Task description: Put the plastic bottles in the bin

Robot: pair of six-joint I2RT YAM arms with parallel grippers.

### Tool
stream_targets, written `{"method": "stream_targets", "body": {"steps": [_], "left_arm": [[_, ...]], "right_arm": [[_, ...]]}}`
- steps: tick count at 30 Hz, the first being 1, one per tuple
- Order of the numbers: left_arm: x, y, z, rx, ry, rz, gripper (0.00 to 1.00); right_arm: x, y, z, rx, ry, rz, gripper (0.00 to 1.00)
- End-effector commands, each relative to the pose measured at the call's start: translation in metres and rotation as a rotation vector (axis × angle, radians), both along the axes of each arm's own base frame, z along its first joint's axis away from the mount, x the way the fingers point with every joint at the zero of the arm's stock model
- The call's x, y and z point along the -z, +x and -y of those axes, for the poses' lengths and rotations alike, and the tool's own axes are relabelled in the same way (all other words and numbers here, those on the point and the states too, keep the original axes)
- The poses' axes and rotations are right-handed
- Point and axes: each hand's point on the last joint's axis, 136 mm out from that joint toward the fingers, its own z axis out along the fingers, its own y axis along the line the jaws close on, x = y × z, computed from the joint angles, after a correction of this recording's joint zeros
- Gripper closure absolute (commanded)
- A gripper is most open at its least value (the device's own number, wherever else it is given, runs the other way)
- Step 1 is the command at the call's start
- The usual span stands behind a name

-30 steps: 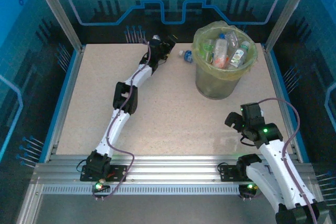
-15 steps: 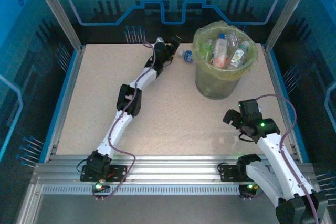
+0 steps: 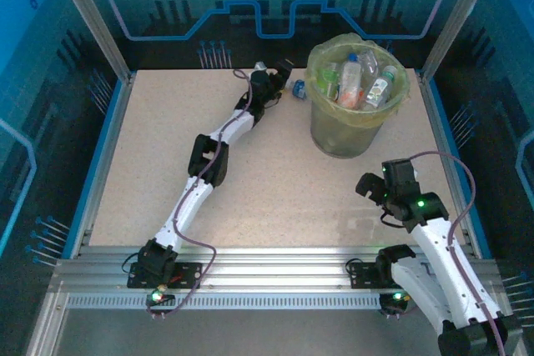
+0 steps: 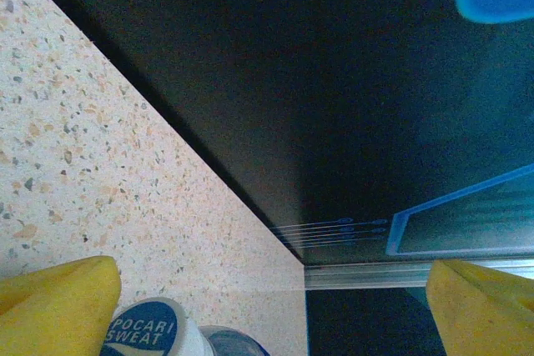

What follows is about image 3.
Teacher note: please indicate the small blue label water bottle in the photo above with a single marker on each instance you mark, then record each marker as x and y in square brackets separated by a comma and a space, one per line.
[299, 89]

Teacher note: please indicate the Pepsi bottle with blue cap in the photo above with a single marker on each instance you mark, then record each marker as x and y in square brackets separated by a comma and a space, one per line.
[351, 76]

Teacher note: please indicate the clear ribbed unlabelled bottle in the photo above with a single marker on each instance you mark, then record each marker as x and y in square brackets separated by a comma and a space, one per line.
[369, 63]

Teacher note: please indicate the clear bottle green white label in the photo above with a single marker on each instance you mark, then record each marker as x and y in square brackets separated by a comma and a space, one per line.
[377, 91]

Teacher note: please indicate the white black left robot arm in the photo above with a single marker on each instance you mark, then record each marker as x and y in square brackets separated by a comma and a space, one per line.
[183, 206]

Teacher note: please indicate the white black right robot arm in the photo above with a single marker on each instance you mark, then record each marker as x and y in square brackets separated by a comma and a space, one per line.
[442, 256]

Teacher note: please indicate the translucent grey mesh bin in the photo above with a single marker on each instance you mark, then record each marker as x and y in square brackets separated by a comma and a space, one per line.
[342, 141]

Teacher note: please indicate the yellow-lined trash bin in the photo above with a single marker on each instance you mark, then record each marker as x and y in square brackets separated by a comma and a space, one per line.
[386, 58]

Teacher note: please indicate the small board with green light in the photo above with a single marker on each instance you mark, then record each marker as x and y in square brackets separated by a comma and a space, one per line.
[156, 295]
[396, 297]

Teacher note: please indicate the aluminium side rail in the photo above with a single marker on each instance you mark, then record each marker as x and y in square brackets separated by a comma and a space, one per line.
[444, 151]
[109, 139]

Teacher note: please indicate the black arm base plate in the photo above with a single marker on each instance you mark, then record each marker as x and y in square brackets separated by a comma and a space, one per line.
[189, 274]
[363, 277]

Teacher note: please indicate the aluminium mounting rail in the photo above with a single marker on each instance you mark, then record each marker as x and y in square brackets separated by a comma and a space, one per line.
[271, 264]

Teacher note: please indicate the aluminium frame post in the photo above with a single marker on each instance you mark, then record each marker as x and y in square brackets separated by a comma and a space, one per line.
[92, 18]
[457, 18]

